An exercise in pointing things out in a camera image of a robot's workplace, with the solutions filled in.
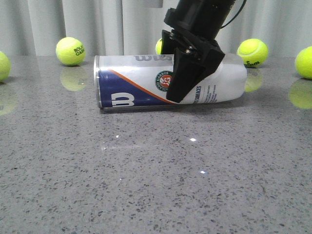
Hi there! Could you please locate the white pleated curtain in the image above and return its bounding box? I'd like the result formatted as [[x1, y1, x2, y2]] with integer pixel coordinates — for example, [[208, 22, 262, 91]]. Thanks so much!
[[0, 0, 312, 57]]

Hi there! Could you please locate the centre yellow tennis ball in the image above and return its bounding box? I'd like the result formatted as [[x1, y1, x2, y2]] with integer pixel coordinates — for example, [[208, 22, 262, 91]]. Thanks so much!
[[155, 38, 162, 55]]

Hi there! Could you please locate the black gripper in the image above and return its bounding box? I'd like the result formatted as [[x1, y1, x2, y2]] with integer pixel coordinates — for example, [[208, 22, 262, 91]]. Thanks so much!
[[162, 21, 225, 103]]

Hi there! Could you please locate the far right tennis ball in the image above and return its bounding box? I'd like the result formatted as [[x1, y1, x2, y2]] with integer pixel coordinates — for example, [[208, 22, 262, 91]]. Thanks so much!
[[294, 46, 312, 79]]

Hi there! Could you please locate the Roland Garros tennis ball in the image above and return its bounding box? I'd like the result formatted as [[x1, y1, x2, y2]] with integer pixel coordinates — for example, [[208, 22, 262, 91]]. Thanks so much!
[[56, 37, 86, 66]]

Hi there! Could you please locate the right Wilson tennis ball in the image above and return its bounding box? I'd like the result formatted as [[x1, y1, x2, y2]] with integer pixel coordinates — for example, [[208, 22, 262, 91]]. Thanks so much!
[[236, 39, 269, 67]]

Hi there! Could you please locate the clear plastic tennis ball can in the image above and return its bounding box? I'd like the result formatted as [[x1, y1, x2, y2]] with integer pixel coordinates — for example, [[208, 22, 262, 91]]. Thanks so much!
[[94, 54, 247, 108]]

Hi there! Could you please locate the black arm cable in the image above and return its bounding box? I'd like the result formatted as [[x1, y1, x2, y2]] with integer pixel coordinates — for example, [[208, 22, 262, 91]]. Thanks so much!
[[221, 0, 247, 29]]

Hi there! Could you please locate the far left tennis ball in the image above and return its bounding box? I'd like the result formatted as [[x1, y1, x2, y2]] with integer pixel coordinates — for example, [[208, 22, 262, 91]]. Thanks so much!
[[0, 51, 11, 81]]

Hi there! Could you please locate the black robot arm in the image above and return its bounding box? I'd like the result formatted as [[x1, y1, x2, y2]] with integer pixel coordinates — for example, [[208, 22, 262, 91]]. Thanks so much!
[[161, 0, 234, 102]]

